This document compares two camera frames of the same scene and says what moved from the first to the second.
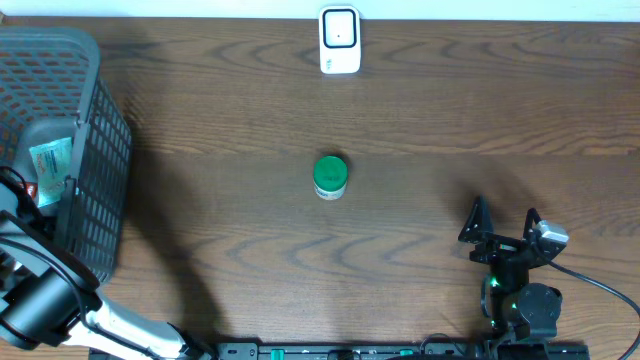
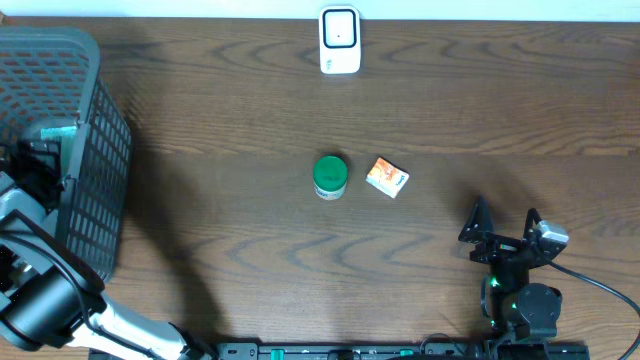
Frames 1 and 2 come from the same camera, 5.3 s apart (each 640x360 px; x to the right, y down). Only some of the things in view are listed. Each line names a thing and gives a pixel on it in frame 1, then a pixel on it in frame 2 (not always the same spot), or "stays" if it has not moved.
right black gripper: [498, 246] stays
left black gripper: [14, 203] to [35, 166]
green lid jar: [330, 175] stays
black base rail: [430, 350] stays
